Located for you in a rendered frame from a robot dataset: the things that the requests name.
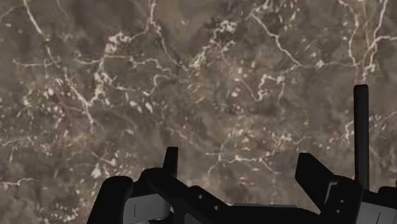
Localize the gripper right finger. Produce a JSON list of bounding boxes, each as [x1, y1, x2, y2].
[[295, 84, 397, 224]]

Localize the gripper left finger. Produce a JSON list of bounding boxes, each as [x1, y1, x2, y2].
[[86, 146, 232, 224]]

